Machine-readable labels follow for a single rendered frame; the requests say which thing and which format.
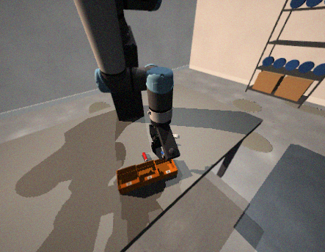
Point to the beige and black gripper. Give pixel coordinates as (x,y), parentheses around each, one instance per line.
(156,144)

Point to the orange bin with label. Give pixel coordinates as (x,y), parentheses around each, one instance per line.
(149,172)

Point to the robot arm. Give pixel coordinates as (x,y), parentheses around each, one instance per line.
(107,31)

